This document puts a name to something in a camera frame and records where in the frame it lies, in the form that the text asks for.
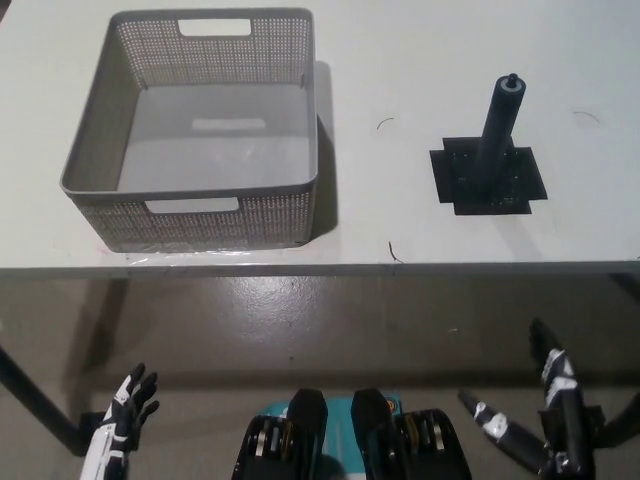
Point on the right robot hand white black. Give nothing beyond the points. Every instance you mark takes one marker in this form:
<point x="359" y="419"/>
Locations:
<point x="567" y="415"/>

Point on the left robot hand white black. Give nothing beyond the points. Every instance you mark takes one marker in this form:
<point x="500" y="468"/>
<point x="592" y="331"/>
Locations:
<point x="117" y="425"/>

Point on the black table leg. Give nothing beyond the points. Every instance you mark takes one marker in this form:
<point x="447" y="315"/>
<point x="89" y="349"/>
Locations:
<point x="30" y="395"/>

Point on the left black robot body block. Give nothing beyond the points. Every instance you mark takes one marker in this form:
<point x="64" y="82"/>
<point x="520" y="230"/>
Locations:
<point x="305" y="415"/>

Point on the black robot body block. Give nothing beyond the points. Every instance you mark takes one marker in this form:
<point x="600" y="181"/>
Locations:
<point x="372" y="415"/>
<point x="305" y="415"/>

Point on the clear plastic tape strip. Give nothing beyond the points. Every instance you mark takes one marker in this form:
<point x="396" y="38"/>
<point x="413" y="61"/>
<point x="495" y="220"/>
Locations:
<point x="200" y="254"/>

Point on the right black robot body block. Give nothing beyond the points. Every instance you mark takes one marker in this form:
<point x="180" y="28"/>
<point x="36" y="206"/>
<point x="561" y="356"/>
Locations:
<point x="372" y="415"/>

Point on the grey perforated plastic basket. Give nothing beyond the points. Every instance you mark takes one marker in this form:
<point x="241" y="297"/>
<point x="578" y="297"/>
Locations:
<point x="200" y="225"/>

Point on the black peg stand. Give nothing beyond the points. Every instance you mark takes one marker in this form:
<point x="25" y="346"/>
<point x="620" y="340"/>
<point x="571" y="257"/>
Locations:
<point x="527" y="175"/>

